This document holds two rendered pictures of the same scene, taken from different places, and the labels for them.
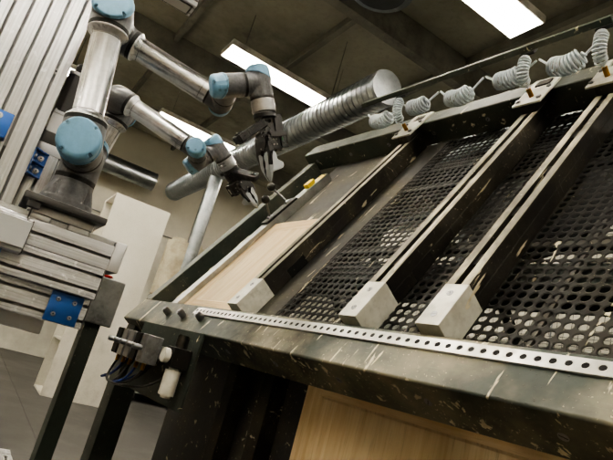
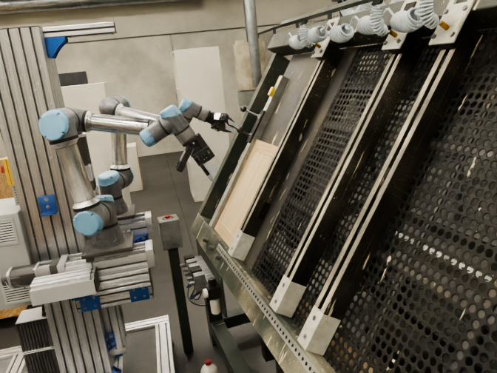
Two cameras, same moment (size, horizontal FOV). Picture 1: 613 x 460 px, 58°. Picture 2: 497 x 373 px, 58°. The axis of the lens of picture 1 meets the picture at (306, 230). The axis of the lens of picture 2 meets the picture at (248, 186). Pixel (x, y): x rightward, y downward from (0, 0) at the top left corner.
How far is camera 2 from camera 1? 1.15 m
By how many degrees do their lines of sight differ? 34
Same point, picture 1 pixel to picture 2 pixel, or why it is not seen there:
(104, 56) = (70, 163)
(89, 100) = (79, 197)
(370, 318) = (288, 307)
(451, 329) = (317, 345)
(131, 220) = (194, 66)
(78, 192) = (109, 236)
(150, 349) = (200, 283)
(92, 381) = not seen: hidden behind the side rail
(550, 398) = not seen: outside the picture
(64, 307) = (138, 291)
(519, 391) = not seen: outside the picture
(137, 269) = (214, 99)
